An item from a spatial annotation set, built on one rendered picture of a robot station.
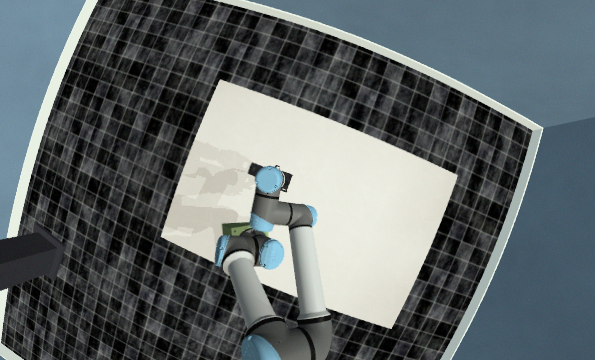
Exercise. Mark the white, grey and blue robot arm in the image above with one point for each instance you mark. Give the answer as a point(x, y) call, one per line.
point(270, 338)

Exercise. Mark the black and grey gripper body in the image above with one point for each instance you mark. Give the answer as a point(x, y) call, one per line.
point(288, 177)

